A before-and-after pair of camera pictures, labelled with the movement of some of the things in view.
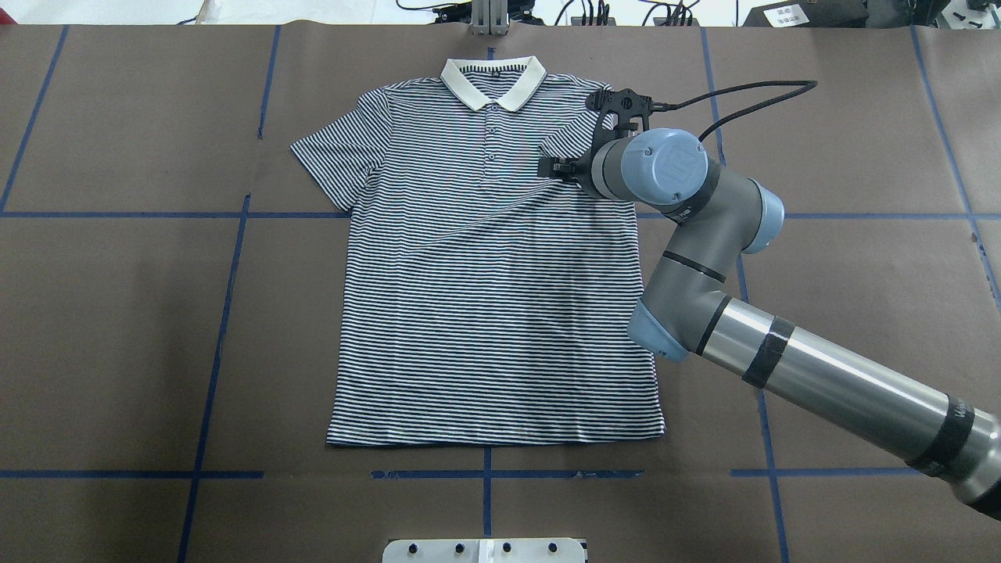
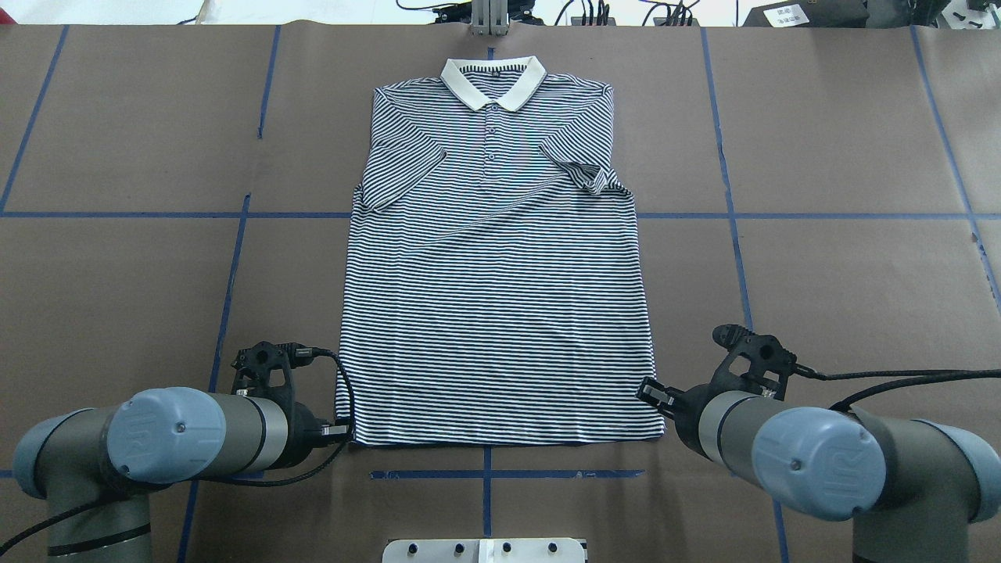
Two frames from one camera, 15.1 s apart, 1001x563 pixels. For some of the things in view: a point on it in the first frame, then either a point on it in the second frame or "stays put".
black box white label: [809, 13] stays put
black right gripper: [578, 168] -> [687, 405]
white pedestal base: [484, 550] stays put
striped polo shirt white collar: [481, 303] stays put
